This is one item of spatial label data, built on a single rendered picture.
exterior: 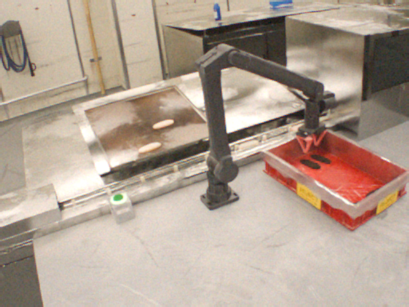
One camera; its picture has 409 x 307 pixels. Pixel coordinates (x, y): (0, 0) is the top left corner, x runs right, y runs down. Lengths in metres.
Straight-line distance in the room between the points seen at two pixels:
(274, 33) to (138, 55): 1.98
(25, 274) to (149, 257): 0.55
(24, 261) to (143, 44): 3.84
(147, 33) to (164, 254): 3.98
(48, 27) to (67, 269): 4.02
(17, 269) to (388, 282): 1.25
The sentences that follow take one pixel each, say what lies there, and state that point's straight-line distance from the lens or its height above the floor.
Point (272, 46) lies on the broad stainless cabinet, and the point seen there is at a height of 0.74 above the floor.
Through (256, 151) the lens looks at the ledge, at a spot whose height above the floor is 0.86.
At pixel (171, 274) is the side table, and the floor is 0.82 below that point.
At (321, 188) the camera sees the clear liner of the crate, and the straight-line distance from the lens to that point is 1.27.
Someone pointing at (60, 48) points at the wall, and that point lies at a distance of 5.04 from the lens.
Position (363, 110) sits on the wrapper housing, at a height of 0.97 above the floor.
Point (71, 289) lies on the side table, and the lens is 1.20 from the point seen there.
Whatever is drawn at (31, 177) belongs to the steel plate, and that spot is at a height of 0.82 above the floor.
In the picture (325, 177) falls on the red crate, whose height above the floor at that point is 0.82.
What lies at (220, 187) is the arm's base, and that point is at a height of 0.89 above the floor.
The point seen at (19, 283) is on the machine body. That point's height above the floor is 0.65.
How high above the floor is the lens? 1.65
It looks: 30 degrees down
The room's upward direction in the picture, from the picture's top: 7 degrees counter-clockwise
